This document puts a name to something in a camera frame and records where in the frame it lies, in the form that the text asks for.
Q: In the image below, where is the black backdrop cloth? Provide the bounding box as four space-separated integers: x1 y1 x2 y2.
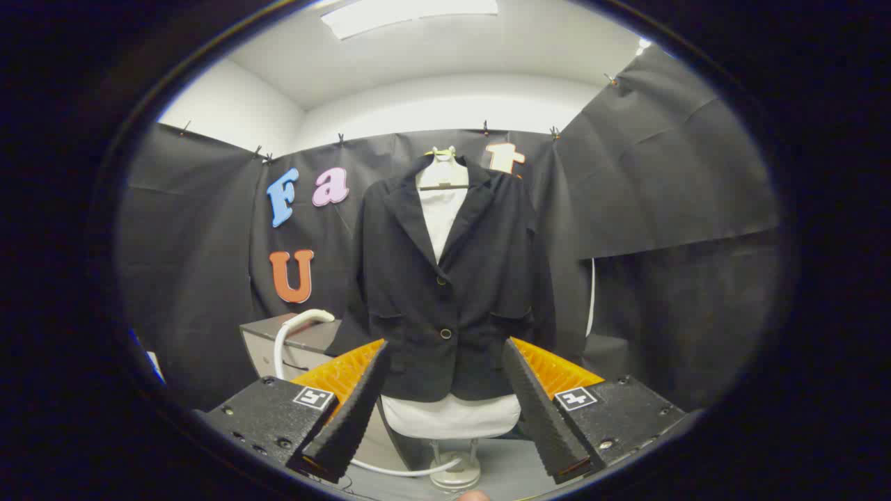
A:
115 45 784 413

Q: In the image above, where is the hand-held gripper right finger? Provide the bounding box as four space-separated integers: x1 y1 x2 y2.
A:
503 337 690 486

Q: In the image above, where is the white mannequin torso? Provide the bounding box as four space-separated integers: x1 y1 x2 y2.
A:
381 186 521 440

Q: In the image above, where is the white clothes hanger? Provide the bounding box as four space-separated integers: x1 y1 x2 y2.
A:
416 145 469 191

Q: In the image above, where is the black suit jacket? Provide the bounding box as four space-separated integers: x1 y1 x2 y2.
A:
326 154 558 403

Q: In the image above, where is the mannequin stand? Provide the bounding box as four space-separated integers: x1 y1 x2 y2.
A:
427 438 482 492

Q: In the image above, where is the white garment steamer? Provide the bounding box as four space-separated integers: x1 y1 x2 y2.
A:
274 309 336 381

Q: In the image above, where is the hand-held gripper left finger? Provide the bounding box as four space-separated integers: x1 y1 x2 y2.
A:
198 339 391 484

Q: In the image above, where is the ceiling light panel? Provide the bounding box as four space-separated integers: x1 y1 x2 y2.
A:
320 0 500 40

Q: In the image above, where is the white steamer hose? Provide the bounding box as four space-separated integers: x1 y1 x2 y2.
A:
348 455 464 479

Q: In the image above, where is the grey cabinet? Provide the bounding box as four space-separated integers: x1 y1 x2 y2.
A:
240 313 349 381

